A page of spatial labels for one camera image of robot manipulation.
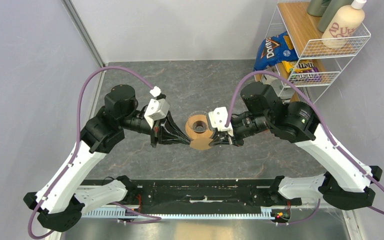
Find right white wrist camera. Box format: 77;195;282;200
207;106;234;137

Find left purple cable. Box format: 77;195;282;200
27;65;161;240

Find dark green bottle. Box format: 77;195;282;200
306;0;331;17

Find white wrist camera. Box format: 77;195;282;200
144;86;170;129
207;106;234;137

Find round wooden dripper stand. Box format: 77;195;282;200
185;113;214;140

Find aluminium corner frame rail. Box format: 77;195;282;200
61;0;107;67

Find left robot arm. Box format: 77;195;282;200
23;84;191;232

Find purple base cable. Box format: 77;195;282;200
112;200;163;226

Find yellow M&M candy bag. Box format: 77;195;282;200
281;59;322;83

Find grey green bottle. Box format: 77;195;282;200
317;0;353;33

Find clear glass dripper cone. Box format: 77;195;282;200
186;111;209;134

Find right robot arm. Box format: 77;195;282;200
207;81;383;211

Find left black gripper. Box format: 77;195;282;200
120;109;191;148

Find blue Doritos chip bag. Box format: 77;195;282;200
253;31;299;71

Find white wire shelf rack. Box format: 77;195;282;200
265;0;371;103

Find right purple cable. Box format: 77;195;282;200
225;70;384;218

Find cream lotion pump bottle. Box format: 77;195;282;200
321;0;367;49

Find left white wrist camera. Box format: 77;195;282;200
144;86;170;129

